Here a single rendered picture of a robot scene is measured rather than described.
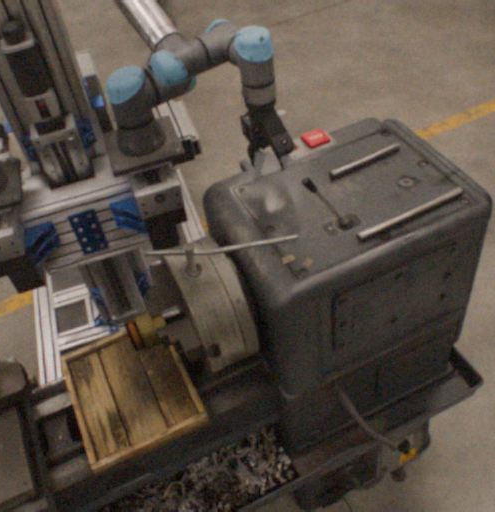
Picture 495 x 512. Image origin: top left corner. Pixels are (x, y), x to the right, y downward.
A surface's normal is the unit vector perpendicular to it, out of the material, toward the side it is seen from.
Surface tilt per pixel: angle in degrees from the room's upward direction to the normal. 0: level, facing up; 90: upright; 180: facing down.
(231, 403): 0
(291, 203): 0
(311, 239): 0
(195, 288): 24
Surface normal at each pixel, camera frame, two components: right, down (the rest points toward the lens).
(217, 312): 0.24, 0.02
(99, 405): -0.11, -0.68
